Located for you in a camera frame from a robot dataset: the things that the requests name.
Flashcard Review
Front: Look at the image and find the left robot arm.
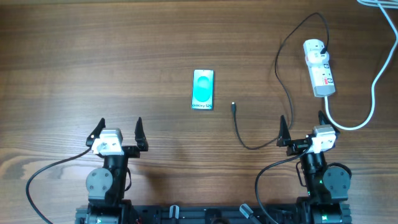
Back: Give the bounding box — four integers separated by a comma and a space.
80, 118, 149, 224

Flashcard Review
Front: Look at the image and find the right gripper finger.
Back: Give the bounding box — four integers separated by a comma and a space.
277, 115, 292, 147
318, 110, 340, 134

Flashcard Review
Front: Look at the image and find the black left camera cable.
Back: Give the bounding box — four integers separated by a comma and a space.
25, 146, 94, 224

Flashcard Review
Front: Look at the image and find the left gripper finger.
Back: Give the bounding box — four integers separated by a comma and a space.
86, 118, 106, 147
134, 117, 149, 151

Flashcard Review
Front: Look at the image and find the black right camera cable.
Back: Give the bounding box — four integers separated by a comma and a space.
254, 141, 313, 224

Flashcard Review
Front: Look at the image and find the white charger plug adapter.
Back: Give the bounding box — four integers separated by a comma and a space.
305, 50, 329, 67

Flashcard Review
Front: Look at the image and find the white power strip cord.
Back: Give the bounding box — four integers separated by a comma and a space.
324, 0, 398, 131

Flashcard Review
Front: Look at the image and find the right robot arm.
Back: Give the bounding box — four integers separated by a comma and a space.
277, 111, 352, 224

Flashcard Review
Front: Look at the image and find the black charger cable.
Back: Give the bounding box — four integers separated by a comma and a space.
230, 12, 331, 151

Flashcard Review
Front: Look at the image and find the turquoise screen smartphone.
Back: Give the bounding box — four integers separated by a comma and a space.
191, 69, 215, 110

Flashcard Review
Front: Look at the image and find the white power strip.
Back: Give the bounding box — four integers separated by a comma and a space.
303, 39, 336, 98

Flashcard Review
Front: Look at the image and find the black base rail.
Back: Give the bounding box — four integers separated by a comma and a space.
75, 203, 353, 224

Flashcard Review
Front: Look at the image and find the black camera cable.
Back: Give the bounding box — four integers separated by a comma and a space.
25, 146, 94, 224
254, 141, 313, 224

